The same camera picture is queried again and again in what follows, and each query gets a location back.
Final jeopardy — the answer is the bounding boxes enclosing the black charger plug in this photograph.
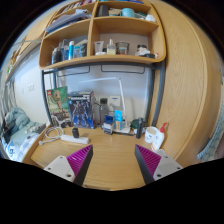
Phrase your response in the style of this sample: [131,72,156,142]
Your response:
[72,127,79,138]

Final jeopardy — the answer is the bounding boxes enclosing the blue robot model box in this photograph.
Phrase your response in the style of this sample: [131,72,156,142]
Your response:
[68,91,95,129]

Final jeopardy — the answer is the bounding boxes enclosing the white tube on shelf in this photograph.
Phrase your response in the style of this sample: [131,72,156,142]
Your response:
[94,41,104,54]

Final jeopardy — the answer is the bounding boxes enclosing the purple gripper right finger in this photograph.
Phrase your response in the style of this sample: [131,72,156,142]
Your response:
[134,143,184,185]

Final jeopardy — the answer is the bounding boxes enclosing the teal cup on shelf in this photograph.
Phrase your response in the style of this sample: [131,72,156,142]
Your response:
[122,8,135,18]

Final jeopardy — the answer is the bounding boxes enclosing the glass jar on shelf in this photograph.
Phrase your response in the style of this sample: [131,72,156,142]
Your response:
[116,41,129,55]

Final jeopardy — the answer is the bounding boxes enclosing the white desk lamp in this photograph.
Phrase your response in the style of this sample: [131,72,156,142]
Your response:
[87,77,130,134]

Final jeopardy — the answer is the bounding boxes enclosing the white coiled cable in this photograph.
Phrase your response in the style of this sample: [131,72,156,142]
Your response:
[38,126,65,146]

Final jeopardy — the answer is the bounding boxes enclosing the clear perfume bottle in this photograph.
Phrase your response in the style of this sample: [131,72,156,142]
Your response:
[107,40,116,55]

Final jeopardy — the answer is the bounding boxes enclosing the white power strip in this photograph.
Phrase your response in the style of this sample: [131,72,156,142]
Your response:
[61,135,89,144]

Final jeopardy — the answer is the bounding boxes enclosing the blue spray can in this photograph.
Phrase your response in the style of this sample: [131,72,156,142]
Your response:
[68,41,74,60]

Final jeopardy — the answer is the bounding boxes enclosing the wooden wall shelf unit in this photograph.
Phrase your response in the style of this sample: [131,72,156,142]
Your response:
[39,0,166,70]

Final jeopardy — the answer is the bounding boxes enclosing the black cylindrical bottle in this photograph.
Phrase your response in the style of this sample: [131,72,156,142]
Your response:
[136,117,144,139]

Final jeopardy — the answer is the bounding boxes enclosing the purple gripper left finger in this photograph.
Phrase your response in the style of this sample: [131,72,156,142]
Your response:
[43,144,94,187]

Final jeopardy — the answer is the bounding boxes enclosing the white mug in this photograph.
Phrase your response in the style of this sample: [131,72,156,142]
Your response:
[145,126,157,143]

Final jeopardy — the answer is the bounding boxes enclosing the stack of papers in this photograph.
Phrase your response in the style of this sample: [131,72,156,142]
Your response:
[45,9,91,33]

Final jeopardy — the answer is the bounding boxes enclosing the bed with green bedding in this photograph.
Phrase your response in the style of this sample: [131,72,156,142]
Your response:
[0,107,46,162]

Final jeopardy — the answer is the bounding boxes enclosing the green Groot toy box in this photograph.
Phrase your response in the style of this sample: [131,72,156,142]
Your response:
[47,87,71,127]

